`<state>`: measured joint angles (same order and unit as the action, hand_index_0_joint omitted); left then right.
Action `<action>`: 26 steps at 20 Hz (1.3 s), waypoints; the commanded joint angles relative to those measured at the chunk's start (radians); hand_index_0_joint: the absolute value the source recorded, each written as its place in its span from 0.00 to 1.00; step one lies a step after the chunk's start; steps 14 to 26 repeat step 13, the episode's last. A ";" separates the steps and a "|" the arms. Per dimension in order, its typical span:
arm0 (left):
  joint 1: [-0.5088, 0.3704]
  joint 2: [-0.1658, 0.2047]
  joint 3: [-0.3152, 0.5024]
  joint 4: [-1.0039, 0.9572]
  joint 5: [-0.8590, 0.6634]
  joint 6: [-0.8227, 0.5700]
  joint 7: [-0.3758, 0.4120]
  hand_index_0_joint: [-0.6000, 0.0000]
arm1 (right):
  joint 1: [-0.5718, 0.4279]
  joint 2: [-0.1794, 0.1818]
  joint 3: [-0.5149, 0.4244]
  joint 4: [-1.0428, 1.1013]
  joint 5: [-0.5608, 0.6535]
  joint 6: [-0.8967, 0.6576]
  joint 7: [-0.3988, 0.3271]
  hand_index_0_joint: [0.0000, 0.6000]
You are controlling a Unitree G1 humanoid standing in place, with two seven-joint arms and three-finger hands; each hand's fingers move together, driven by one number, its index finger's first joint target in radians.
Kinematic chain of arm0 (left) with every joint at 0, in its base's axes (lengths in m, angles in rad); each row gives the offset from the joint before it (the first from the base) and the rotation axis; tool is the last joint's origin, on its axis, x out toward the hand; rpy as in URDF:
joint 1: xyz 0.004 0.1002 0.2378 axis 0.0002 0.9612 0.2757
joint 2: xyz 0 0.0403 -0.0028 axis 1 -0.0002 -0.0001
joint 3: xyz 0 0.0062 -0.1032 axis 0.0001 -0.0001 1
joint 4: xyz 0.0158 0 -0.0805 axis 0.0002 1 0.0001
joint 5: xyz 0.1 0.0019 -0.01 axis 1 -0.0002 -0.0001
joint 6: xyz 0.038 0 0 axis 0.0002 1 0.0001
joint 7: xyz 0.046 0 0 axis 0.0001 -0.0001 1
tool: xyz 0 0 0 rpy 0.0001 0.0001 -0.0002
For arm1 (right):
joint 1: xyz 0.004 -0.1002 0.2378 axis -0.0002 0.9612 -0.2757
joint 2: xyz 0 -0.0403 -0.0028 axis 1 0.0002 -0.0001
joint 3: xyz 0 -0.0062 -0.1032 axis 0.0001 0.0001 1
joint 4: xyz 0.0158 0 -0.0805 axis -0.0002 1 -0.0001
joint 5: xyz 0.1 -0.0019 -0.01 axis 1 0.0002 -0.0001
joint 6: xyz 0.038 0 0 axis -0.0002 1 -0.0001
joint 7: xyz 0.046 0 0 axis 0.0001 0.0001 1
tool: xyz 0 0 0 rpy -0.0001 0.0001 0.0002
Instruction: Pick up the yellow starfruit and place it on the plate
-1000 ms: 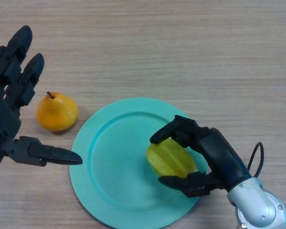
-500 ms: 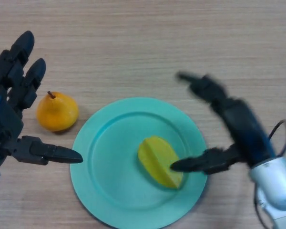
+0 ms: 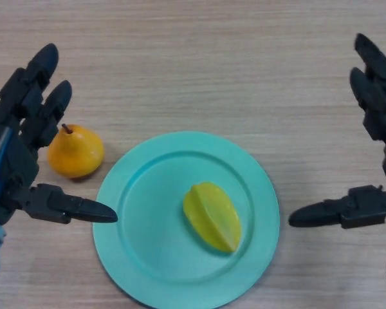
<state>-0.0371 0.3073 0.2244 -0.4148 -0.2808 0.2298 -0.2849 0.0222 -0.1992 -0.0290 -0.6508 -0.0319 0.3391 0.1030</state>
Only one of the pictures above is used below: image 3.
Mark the yellow starfruit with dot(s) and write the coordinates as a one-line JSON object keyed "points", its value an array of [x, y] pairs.
{"points": [[214, 219]]}

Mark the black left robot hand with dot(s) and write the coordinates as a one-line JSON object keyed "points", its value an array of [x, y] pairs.
{"points": [[13, 161]]}

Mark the orange pear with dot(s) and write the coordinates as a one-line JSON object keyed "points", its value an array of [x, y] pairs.
{"points": [[75, 154]]}

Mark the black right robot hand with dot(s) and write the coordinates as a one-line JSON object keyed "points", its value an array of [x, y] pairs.
{"points": [[381, 96]]}

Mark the green round plate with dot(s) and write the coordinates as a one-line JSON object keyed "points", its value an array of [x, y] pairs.
{"points": [[154, 231]]}

